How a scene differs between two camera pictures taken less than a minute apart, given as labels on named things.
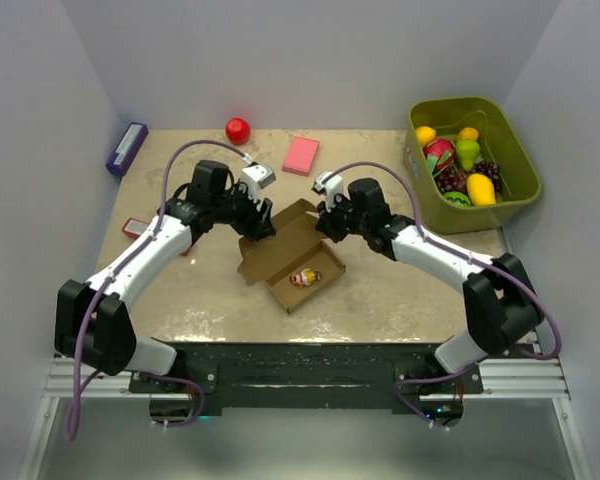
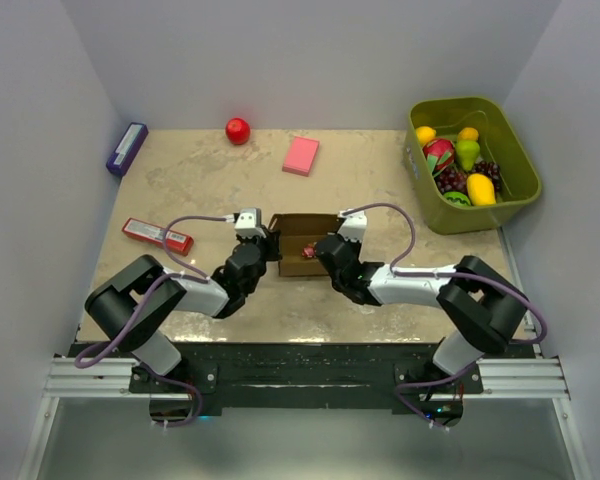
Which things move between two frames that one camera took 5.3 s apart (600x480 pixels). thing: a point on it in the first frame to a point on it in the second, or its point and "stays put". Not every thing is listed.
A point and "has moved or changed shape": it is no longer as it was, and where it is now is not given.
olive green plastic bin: x=467 y=165 stays put
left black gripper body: x=238 y=211 to x=268 y=253
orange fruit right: x=468 y=133 stays put
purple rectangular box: x=125 y=148 stays put
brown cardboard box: x=296 y=262 has moved or changed shape
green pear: x=467 y=151 stays put
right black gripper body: x=342 y=219 to x=353 y=247
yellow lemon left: x=425 y=134 stays put
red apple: x=238 y=130 stays put
